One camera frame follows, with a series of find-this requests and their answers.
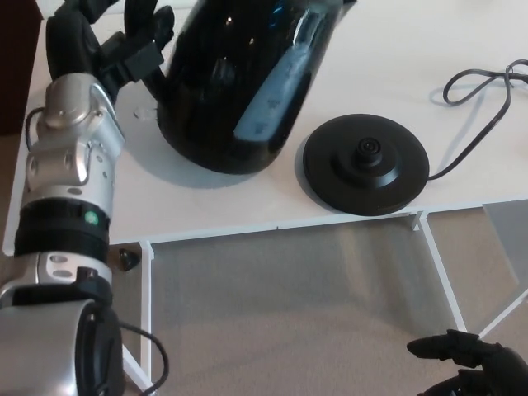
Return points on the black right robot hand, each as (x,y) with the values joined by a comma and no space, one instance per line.
(466,363)

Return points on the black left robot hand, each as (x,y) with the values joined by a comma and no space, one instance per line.
(74,39)

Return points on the black electric kettle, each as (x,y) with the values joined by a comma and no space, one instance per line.
(231,82)

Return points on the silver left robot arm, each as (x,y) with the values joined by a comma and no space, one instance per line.
(62,185)

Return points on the black round kettle base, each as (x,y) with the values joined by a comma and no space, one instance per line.
(365,165)

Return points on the black table foot cap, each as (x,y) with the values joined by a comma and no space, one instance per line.
(128,259)

